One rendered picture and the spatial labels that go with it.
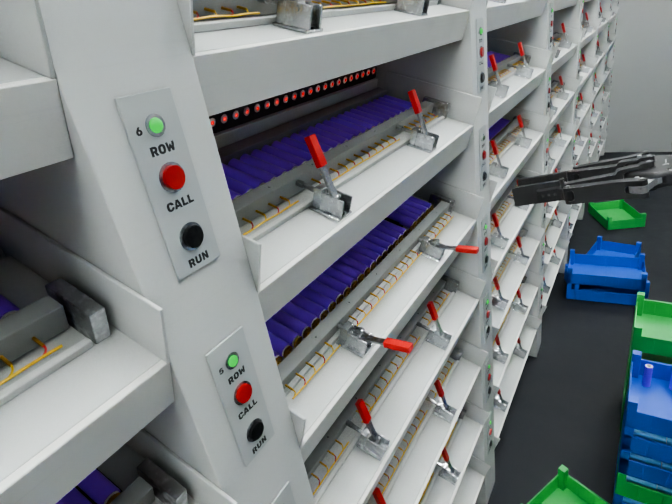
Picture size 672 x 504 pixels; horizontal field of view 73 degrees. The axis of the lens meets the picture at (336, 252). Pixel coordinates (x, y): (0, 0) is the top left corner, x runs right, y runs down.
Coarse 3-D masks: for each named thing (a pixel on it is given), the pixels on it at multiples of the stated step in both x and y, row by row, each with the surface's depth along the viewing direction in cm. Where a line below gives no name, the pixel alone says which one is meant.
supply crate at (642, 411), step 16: (640, 352) 117; (640, 368) 120; (656, 368) 117; (640, 384) 118; (656, 384) 117; (640, 400) 113; (656, 400) 112; (640, 416) 104; (656, 416) 102; (656, 432) 104
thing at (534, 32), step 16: (544, 16) 128; (496, 32) 136; (512, 32) 134; (528, 32) 132; (544, 32) 130; (544, 48) 131; (544, 80) 135; (528, 96) 139; (544, 96) 137; (544, 112) 139; (544, 144) 145; (528, 160) 148; (544, 224) 161; (544, 240) 165
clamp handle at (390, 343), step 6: (360, 330) 57; (360, 336) 57; (366, 336) 57; (372, 336) 57; (372, 342) 56; (378, 342) 56; (384, 342) 55; (390, 342) 55; (396, 342) 55; (402, 342) 55; (408, 342) 54; (390, 348) 55; (396, 348) 54; (402, 348) 54; (408, 348) 53
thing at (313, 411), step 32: (416, 192) 95; (448, 192) 91; (448, 224) 88; (416, 256) 77; (448, 256) 79; (384, 288) 69; (416, 288) 70; (320, 320) 62; (384, 320) 63; (384, 352) 64; (320, 384) 53; (352, 384) 55; (320, 416) 50
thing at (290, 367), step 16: (448, 208) 90; (432, 224) 83; (416, 240) 78; (400, 256) 73; (384, 272) 68; (368, 288) 65; (352, 304) 62; (336, 320) 59; (320, 336) 56; (304, 352) 54; (288, 368) 52; (320, 368) 54; (304, 384) 52
